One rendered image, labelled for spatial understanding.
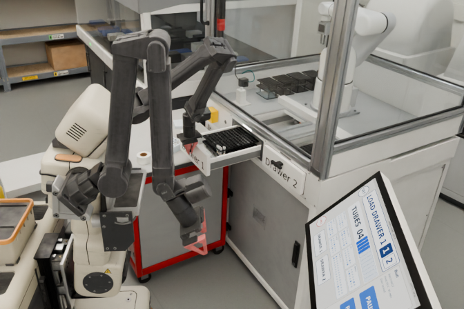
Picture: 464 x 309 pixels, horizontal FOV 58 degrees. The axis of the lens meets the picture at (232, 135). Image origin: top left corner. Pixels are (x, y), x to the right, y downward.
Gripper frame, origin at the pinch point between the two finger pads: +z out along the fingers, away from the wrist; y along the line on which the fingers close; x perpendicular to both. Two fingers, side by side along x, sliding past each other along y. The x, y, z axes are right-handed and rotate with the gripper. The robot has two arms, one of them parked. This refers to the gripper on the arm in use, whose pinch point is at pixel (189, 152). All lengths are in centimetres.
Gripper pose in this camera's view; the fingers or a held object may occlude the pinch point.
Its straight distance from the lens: 193.9
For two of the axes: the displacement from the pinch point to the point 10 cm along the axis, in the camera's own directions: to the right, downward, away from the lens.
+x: -5.1, -4.3, 7.5
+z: -0.4, 8.8, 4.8
